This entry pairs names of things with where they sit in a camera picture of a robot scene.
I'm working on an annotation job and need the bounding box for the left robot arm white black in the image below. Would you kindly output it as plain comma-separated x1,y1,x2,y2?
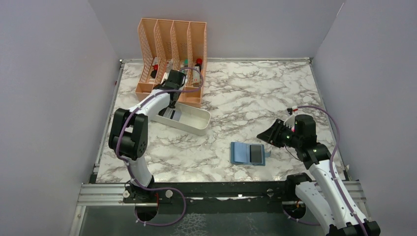
108,70,186,202

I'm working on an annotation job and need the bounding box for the glossy black credit card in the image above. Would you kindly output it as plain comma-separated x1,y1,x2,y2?
250,145,264,164

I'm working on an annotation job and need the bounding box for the peach plastic file organizer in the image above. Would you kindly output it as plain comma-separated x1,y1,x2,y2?
135,18,207,108

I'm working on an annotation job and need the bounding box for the teal card holder wallet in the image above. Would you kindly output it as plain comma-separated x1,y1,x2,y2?
230,142,271,166

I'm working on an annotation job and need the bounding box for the red capped stick in organizer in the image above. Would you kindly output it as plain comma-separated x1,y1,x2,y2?
192,58,203,87

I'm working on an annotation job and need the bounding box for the black mounting rail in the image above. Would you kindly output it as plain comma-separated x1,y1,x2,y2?
122,181,305,215

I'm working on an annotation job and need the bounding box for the red black item in organizer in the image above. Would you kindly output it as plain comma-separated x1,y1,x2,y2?
150,64,158,79

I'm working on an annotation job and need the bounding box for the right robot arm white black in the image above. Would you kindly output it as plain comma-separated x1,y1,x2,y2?
257,115,381,236

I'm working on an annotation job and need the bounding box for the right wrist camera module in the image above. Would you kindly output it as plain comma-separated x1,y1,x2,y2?
284,106,298,127

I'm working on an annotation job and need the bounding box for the grey box in organizer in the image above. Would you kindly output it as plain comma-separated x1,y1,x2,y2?
161,61,173,83

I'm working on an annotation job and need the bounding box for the white oblong plastic tray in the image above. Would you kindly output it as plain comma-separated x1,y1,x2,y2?
153,103,211,136

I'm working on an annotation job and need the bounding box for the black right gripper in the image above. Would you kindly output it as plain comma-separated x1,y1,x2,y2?
257,118,302,149

